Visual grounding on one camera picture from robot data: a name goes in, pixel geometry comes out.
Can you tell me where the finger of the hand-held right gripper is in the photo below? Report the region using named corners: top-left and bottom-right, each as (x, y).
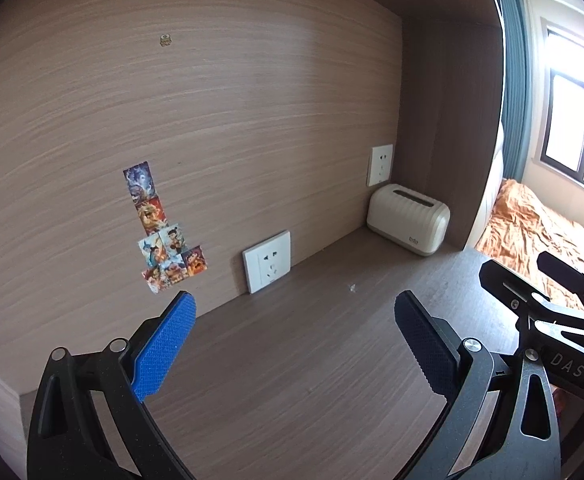
top-left (478, 259), bottom-right (584, 333)
top-left (537, 251), bottom-right (584, 308)

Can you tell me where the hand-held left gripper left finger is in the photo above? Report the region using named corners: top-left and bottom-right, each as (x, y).
top-left (26, 290), bottom-right (198, 480)

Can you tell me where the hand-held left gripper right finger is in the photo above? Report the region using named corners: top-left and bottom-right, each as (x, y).
top-left (393, 289), bottom-right (566, 480)

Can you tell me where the bed with orange cover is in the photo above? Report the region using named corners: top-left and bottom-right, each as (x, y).
top-left (474, 177), bottom-right (584, 313)

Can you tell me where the cluster of cartoon stickers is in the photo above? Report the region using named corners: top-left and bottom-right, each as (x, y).
top-left (123, 161), bottom-right (209, 295)

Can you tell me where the white padded headboard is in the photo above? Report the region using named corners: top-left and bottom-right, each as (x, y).
top-left (482, 122), bottom-right (507, 231)

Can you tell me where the cream ribbed tissue box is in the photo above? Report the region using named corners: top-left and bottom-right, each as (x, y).
top-left (366, 183), bottom-right (451, 258)

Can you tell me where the dark framed window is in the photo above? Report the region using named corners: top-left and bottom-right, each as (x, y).
top-left (539, 17), bottom-right (584, 196)

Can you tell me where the teal curtain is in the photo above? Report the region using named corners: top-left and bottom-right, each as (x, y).
top-left (498, 0), bottom-right (545, 186)

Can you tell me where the white wall socket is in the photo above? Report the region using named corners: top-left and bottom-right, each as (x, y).
top-left (242, 230), bottom-right (292, 295)
top-left (366, 144), bottom-right (394, 188)

